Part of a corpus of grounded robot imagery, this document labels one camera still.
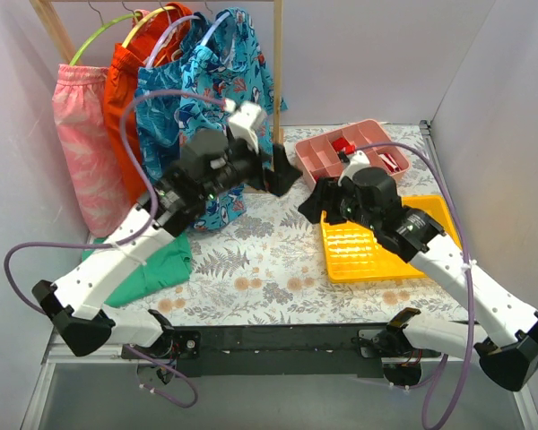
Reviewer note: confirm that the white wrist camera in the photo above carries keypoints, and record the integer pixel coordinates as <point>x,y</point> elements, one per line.
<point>244,120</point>
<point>358,161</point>

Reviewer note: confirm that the teal leaf print shorts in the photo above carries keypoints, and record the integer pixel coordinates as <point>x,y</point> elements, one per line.
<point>156,125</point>

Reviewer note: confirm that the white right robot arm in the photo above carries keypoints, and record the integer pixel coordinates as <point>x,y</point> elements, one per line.
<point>506,336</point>

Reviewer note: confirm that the floral table mat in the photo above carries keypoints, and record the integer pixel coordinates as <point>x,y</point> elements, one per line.
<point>268,267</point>

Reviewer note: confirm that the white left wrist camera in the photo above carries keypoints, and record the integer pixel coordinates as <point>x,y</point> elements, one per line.
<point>244,120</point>

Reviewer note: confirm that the yellow plastic tray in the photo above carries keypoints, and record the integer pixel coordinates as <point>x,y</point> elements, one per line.
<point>352,253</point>

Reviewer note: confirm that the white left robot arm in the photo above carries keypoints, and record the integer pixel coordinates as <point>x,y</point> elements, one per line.
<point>211,164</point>

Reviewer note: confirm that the pink divided organizer box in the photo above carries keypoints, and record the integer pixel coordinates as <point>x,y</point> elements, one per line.
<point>327,154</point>

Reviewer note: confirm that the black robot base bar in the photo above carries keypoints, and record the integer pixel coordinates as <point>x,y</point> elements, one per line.
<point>285,350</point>

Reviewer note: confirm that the red rolled cloth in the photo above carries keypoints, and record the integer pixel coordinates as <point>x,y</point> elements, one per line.
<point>342,145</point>

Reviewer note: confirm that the green folded cloth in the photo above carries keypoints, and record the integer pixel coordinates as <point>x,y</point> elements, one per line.
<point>168,267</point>

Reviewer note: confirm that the wooden clothes rack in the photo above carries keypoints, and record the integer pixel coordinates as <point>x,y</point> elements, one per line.
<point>56,30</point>

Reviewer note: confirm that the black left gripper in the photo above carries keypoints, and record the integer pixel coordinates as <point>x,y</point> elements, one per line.
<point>265,169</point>

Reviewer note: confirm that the red white striped cloth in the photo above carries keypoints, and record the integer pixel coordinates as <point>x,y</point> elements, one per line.
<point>390,162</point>

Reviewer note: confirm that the translucent white hanger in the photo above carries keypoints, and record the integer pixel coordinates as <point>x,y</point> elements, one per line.
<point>165,39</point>

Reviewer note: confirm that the yellow hanger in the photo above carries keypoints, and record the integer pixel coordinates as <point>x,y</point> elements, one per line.
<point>149,17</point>

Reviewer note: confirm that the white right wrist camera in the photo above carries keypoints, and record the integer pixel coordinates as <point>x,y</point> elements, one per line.
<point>358,161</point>

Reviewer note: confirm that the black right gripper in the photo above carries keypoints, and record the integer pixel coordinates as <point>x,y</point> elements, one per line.
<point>330,200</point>

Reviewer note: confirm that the pink patterned shorts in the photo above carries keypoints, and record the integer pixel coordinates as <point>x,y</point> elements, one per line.
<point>96,177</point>

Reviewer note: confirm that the blue shark print shorts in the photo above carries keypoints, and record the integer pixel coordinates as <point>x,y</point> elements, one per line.
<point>248,79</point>

